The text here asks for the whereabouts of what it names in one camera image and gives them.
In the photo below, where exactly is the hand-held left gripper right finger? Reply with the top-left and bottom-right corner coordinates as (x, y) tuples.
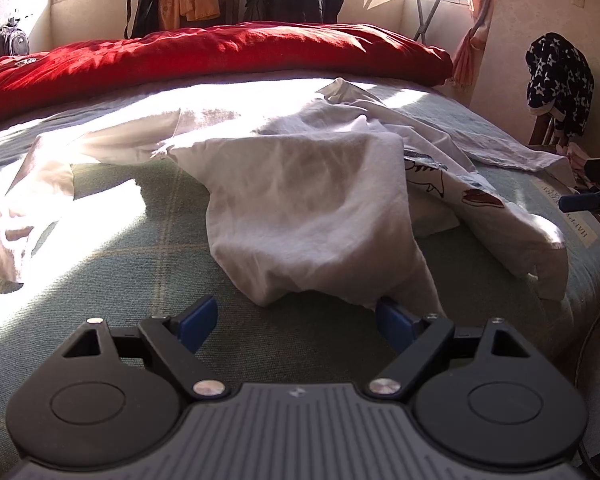
(368, 297), (536, 402)

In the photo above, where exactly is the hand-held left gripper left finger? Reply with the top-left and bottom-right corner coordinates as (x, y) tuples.
(60, 295), (229, 402)

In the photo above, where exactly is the white printed t-shirt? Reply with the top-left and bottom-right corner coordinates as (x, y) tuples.
(162, 76), (578, 312)

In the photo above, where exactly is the wooden chair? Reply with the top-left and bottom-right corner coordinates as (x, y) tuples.
(527, 110), (581, 150)

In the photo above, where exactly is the bed with green plaid sheet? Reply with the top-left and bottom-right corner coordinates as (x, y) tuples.
(0, 67), (600, 480)

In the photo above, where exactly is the dark star-print garment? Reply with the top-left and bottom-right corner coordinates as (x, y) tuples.
(525, 32), (596, 140)

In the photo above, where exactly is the pink curtain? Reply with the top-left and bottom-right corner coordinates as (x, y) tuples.
(450, 0), (501, 93)

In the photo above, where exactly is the pale pink cloth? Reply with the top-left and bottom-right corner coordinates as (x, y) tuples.
(0, 107), (191, 283)

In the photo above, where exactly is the red duvet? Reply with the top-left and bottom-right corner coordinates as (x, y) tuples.
(0, 21), (454, 130)

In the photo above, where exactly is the orange garment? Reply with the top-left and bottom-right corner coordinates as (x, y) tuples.
(157, 0), (222, 31)

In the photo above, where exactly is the grey backpack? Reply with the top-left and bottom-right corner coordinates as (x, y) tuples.
(0, 16), (31, 58)

